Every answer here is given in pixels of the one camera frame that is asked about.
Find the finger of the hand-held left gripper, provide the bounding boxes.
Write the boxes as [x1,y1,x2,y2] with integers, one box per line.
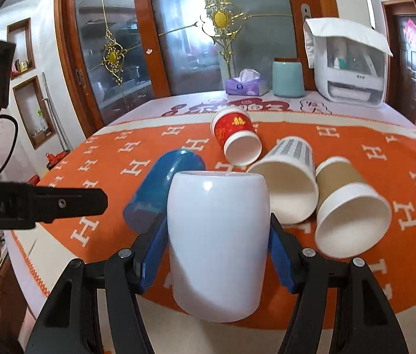
[29,186,108,225]

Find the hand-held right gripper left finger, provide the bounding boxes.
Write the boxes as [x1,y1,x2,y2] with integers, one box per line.
[24,213,169,354]

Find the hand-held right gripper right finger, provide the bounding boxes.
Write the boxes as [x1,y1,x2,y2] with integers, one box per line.
[269,214,414,354]

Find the white ceramic cup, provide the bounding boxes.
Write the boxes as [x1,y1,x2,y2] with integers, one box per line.
[167,171,271,323]

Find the blue plastic cup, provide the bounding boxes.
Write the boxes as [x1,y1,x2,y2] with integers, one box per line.
[123,149,206,234]

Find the grey striped paper cup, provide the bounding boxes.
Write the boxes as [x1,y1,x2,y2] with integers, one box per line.
[248,136,320,225]

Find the brown paper cup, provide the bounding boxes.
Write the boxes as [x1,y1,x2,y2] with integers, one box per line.
[314,157,393,258]

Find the red paper cup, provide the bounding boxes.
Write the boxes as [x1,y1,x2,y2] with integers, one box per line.
[211,108,263,166]

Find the orange patterned tablecloth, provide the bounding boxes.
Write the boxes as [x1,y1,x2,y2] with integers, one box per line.
[6,91,416,354]

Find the purple tissue box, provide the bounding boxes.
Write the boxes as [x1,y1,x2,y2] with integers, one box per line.
[224,68,269,96]

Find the teal canister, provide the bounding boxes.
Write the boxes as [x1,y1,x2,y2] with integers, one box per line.
[271,58,306,99]

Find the wooden glass sliding door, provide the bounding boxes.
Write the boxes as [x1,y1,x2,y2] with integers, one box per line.
[53,0,337,139]

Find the white countertop appliance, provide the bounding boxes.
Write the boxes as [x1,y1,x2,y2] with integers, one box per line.
[304,17,394,109]

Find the white cloth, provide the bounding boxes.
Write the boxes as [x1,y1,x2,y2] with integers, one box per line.
[303,17,394,71]

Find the black cable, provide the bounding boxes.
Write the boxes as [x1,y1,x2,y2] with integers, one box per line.
[0,115,19,181]

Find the wooden wall niche shelf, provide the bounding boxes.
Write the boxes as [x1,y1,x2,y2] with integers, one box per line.
[7,18,37,79]
[12,75,58,150]

